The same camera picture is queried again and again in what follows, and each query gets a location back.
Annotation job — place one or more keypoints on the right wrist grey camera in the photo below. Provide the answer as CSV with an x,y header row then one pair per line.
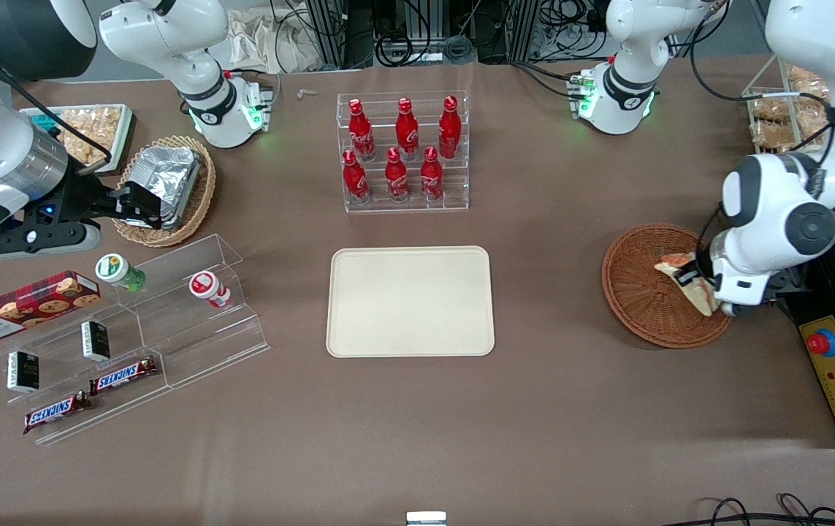
x,y
37,237

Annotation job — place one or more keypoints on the red emergency stop button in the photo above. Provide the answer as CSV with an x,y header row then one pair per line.
x,y
822,342

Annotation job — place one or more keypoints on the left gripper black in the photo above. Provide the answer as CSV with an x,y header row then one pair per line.
x,y
700,280

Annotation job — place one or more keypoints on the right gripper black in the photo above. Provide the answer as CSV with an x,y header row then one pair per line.
x,y
81,200

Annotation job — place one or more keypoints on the dark brown wicker basket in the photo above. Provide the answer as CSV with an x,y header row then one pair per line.
x,y
636,292

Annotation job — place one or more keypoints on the white snack tray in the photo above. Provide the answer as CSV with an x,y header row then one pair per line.
x,y
36,117

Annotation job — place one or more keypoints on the clear acrylic step display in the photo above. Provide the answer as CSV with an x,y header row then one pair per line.
x,y
198,343

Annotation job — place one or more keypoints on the small black white box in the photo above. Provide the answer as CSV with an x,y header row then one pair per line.
x,y
23,371
96,340

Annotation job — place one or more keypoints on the green lid white cup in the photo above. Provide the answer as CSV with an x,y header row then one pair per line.
x,y
116,269

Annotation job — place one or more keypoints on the packaged biscuits pile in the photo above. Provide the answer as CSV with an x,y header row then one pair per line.
x,y
88,131

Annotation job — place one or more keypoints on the silver foil pack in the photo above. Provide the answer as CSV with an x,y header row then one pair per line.
x,y
183,193
161,164

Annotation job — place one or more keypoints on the beige plastic tray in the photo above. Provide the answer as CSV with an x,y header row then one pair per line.
x,y
410,303

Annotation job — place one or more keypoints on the black countertop appliance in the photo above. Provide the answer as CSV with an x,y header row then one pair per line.
x,y
822,292

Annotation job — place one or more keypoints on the triangular sandwich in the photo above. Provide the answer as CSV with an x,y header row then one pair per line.
x,y
673,264

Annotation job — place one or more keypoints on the aluminium frame post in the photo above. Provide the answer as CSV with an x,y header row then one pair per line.
x,y
326,33
521,29

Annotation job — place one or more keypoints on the small beige scrap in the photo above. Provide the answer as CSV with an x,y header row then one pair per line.
x,y
307,93

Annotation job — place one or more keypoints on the red tartan cookie box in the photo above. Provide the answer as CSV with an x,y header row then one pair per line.
x,y
23,307

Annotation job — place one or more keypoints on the clear bag of snacks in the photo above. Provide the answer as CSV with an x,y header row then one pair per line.
x,y
771,135
811,91
769,109
806,73

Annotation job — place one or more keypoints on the Snickers chocolate bar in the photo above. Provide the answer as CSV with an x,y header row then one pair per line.
x,y
123,375
57,413

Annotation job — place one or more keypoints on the red lid white cup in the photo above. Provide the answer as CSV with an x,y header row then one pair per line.
x,y
207,286

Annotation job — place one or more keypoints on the light wicker basket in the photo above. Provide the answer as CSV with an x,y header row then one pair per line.
x,y
194,212

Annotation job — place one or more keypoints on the clear acrylic bottle rack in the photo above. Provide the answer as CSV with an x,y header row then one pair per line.
x,y
417,207

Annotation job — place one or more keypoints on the beige crumpled cloth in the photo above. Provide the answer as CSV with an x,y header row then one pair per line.
x,y
278,44

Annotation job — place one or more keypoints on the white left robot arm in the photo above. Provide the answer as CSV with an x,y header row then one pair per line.
x,y
753,197

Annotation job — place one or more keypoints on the red Coca-Cola bottle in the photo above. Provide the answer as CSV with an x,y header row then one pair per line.
x,y
449,131
397,177
361,135
431,177
407,131
355,179

